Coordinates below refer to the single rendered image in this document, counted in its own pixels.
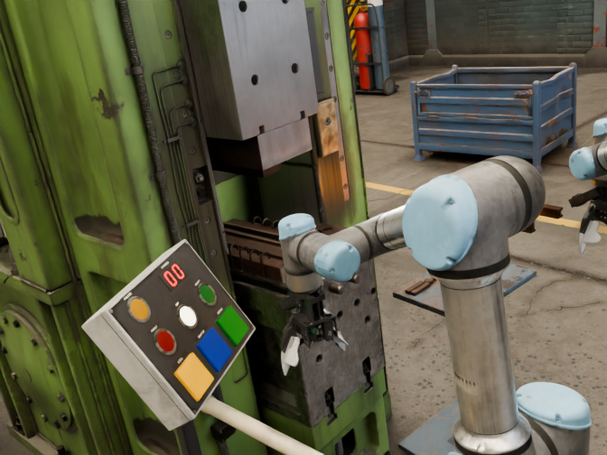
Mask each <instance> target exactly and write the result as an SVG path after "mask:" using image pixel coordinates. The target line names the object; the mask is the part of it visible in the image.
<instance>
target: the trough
mask: <svg viewBox="0 0 607 455"><path fill-rule="evenodd" d="M223 227H224V229H227V230H232V231H236V232H239V233H243V234H248V235H251V236H255V237H262V238H266V239H270V240H274V241H277V242H280V240H279V236H277V235H272V234H268V233H264V232H260V231H256V230H252V229H248V228H244V227H237V226H232V225H229V224H225V223H223Z"/></svg>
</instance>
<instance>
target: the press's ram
mask: <svg viewBox="0 0 607 455"><path fill-rule="evenodd" d="M178 2H179V6H180V11H181V16H182V24H183V29H184V33H185V38H186V43H187V47H188V52H189V56H190V61H191V69H192V74H193V77H194V82H195V87H196V91H197V96H198V100H199V105H200V110H201V118H202V123H203V127H204V132H205V136H206V137H210V138H220V139H230V140H239V141H245V140H247V139H249V138H252V137H254V136H257V135H260V133H265V132H268V131H271V130H273V129H276V128H278V127H280V126H283V125H287V124H290V123H293V122H294V121H297V120H300V119H301V117H303V118H305V117H308V116H311V115H314V114H316V113H319V108H318V100H317V94H316V87H315V80H314V73H313V60H312V54H311V46H310V40H309V33H308V26H307V19H306V12H305V5H304V0H178Z"/></svg>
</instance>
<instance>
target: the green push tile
mask: <svg viewBox="0 0 607 455"><path fill-rule="evenodd" d="M215 322H216V323H217V325H218V326H219V327H220V329H221V330H222V331H223V332H224V334H225V335H226V336H227V337H228V339H229V340H230V341H231V343H232V344H233V345H234V346H235V347H236V346H237V345H238V344H239V342H240V341H241V340H242V339H243V337H244V336H245V335H246V333H247V331H248V330H249V328H248V326H247V325H246V323H245V322H244V321H243V320H242V319H241V318H240V317H239V316H238V314H237V313H236V312H235V310H234V309H233V308H232V306H231V305H230V306H228V307H227V308H226V309H225V311H224V312H222V313H221V315H220V316H219V317H218V319H217V320H216V321H215Z"/></svg>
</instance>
